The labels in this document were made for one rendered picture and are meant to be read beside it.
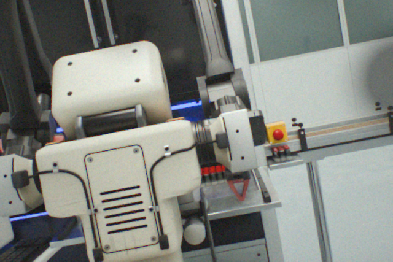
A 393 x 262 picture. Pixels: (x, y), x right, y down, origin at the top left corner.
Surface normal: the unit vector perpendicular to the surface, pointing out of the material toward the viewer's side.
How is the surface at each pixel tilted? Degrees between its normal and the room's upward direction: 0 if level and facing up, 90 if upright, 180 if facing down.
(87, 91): 48
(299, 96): 90
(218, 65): 59
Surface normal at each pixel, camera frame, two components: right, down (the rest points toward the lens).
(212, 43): -0.12, -0.38
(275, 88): -0.02, 0.14
